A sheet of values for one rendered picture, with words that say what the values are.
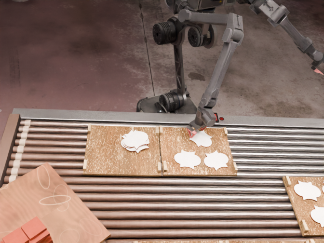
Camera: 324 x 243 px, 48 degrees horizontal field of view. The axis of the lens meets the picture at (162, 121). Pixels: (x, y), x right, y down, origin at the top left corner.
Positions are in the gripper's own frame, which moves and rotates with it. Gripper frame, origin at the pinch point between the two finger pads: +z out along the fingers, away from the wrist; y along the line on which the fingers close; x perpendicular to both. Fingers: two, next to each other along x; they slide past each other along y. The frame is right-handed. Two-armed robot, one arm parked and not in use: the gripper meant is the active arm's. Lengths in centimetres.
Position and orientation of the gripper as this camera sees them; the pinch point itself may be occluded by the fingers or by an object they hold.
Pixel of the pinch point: (196, 132)
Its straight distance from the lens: 217.8
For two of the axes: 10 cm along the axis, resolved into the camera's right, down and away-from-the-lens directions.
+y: 7.1, -4.3, 5.5
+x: -6.9, -5.6, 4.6
